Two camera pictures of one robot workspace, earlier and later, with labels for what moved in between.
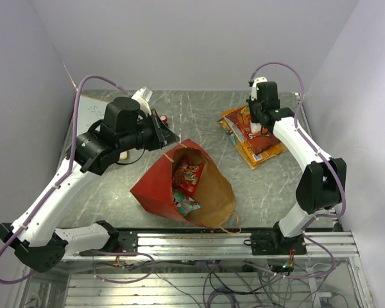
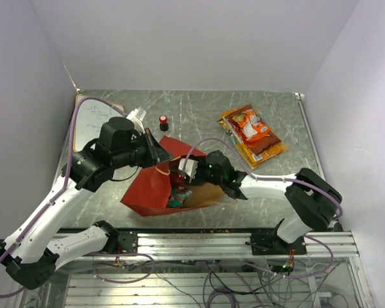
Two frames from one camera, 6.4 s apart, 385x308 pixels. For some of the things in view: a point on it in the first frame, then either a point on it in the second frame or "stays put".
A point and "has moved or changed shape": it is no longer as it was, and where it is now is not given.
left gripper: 167,136 → 162,154
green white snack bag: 184,206 → 178,197
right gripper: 253,118 → 196,181
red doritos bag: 258,142 stays put
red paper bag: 213,190 has moved or changed shape
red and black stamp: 163,118 stays put
